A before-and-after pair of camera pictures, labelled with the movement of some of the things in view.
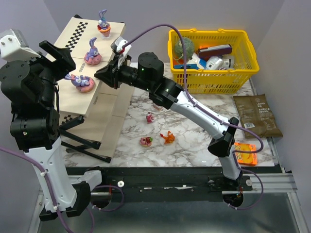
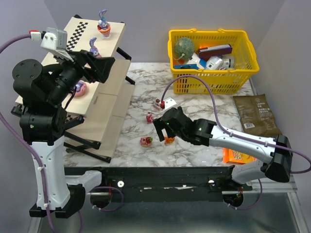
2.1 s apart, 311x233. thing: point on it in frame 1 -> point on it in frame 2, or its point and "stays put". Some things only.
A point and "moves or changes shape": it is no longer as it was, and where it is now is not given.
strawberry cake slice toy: (159, 108) stays put
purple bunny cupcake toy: (103, 26) stays put
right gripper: (114, 74) -> (167, 124)
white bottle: (228, 62) stays put
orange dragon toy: (169, 139) stays put
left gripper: (62, 60) -> (87, 64)
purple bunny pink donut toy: (83, 83) moves or changes shape
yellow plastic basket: (229, 81) stays put
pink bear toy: (149, 118) stays put
